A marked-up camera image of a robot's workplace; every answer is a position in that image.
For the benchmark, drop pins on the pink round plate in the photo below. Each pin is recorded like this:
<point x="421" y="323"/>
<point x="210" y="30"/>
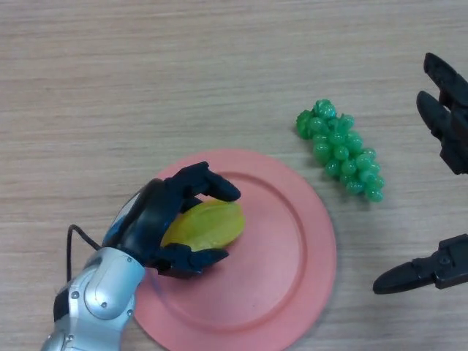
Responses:
<point x="263" y="256"/>

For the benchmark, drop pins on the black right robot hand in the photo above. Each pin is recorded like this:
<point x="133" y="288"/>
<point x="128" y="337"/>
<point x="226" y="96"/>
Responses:
<point x="446" y="117"/>

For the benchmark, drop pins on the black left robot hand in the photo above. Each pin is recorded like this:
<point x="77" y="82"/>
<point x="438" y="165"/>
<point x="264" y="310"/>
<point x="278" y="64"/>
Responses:
<point x="146" y="219"/>

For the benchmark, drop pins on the yellow starfruit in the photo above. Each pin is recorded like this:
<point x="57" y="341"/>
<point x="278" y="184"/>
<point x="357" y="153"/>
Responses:
<point x="212" y="225"/>

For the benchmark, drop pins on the green grape bunch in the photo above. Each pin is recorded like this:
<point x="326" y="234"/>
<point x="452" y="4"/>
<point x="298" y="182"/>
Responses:
<point x="342" y="150"/>

